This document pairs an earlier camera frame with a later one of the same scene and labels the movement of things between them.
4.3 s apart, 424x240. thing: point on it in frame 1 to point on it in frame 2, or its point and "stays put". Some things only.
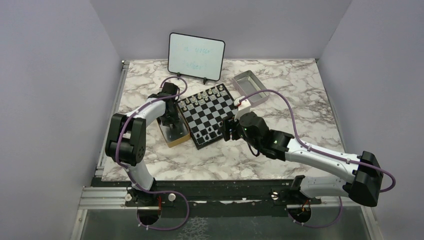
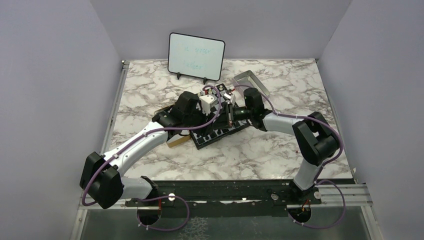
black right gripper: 228,123 to 233,120
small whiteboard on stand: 196,57 stays put
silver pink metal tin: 247,84 stays put
